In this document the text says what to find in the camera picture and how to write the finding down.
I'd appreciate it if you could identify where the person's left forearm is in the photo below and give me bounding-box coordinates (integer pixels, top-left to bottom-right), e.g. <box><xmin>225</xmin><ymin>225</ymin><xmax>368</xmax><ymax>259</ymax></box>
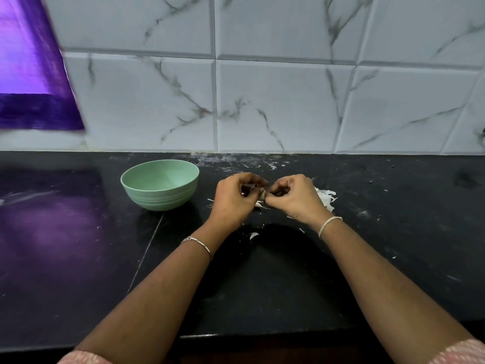
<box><xmin>74</xmin><ymin>225</ymin><xmax>224</xmax><ymax>361</ymax></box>

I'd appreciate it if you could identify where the person's right hand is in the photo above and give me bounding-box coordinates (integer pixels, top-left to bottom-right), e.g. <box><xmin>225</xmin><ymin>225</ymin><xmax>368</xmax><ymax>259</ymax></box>
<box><xmin>264</xmin><ymin>173</ymin><xmax>333</xmax><ymax>229</ymax></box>

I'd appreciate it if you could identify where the silver right wrist bracelet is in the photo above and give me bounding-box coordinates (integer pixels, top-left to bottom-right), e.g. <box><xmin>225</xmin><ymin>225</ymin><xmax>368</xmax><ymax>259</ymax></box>
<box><xmin>317</xmin><ymin>215</ymin><xmax>344</xmax><ymax>240</ymax></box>

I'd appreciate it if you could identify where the person's right forearm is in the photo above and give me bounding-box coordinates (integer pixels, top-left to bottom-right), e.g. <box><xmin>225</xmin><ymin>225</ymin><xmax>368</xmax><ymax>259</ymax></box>
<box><xmin>318</xmin><ymin>219</ymin><xmax>474</xmax><ymax>361</ymax></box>

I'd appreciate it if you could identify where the purple cloth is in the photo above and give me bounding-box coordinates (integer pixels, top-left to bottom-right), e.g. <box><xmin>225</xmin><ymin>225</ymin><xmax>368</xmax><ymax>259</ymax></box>
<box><xmin>0</xmin><ymin>0</ymin><xmax>86</xmax><ymax>132</ymax></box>

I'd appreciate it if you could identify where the silver wrist bracelet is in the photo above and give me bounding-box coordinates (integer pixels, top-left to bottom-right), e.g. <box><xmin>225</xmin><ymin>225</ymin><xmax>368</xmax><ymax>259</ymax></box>
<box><xmin>180</xmin><ymin>236</ymin><xmax>215</xmax><ymax>261</ymax></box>
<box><xmin>317</xmin><ymin>215</ymin><xmax>344</xmax><ymax>240</ymax></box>

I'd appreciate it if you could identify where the silver left wrist bracelet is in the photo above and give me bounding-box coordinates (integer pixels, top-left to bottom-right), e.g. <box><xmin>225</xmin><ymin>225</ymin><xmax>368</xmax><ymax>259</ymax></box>
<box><xmin>180</xmin><ymin>236</ymin><xmax>215</xmax><ymax>261</ymax></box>

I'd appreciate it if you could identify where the mint green bowl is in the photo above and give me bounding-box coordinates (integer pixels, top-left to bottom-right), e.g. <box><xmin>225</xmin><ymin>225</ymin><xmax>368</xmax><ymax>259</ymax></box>
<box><xmin>120</xmin><ymin>159</ymin><xmax>201</xmax><ymax>212</ymax></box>

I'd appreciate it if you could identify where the pink patterned left sleeve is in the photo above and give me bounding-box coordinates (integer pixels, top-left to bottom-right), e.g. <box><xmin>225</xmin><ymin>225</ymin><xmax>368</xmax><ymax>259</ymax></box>
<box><xmin>57</xmin><ymin>350</ymin><xmax>114</xmax><ymax>364</ymax></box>

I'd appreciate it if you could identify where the pink patterned right sleeve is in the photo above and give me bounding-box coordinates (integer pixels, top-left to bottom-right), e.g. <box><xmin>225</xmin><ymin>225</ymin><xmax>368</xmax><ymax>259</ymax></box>
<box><xmin>428</xmin><ymin>338</ymin><xmax>485</xmax><ymax>364</ymax></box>

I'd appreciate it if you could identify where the person's left hand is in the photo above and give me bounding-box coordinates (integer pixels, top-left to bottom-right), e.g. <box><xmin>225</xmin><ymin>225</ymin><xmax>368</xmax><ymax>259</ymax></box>
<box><xmin>205</xmin><ymin>172</ymin><xmax>269</xmax><ymax>234</ymax></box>

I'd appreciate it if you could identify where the pink patterned sleeve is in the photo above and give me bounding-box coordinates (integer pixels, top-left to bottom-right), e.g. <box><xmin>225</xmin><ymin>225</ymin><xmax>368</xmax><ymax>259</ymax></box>
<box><xmin>428</xmin><ymin>338</ymin><xmax>485</xmax><ymax>364</ymax></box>
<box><xmin>57</xmin><ymin>350</ymin><xmax>114</xmax><ymax>364</ymax></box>

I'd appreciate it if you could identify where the pile of white garlic peels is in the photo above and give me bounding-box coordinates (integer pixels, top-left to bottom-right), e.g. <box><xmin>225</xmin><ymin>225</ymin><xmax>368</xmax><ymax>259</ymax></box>
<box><xmin>314</xmin><ymin>186</ymin><xmax>338</xmax><ymax>213</ymax></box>

